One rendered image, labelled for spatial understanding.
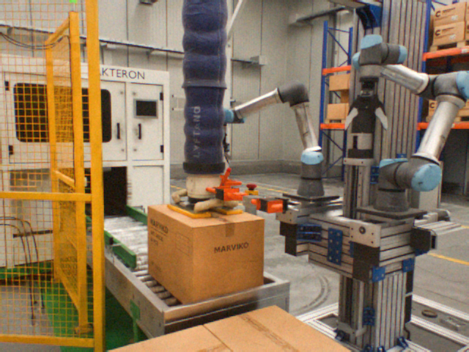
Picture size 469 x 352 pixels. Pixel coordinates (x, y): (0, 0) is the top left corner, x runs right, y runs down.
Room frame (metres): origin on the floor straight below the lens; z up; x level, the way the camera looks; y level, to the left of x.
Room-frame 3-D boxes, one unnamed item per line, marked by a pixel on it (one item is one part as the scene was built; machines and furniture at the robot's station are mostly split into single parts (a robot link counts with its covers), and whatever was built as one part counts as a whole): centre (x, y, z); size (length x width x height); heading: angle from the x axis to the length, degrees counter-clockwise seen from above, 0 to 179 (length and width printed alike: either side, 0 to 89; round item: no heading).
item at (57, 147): (3.13, 1.30, 1.05); 1.17 x 0.10 x 2.10; 32
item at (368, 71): (1.58, -0.50, 1.61); 0.08 x 0.08 x 0.05
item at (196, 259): (2.14, 0.17, 0.75); 0.60 x 0.40 x 0.40; 32
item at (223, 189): (1.95, 0.03, 1.08); 0.10 x 0.08 x 0.06; 122
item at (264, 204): (1.65, -0.15, 1.08); 0.08 x 0.07 x 0.05; 32
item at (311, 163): (2.24, -0.43, 1.20); 0.13 x 0.12 x 0.14; 162
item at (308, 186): (2.23, -0.43, 1.09); 0.15 x 0.15 x 0.10
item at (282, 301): (1.85, 0.00, 0.48); 0.70 x 0.03 x 0.15; 122
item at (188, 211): (2.11, 0.24, 0.97); 0.34 x 0.10 x 0.05; 32
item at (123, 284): (2.67, 0.90, 0.50); 2.31 x 0.05 x 0.19; 32
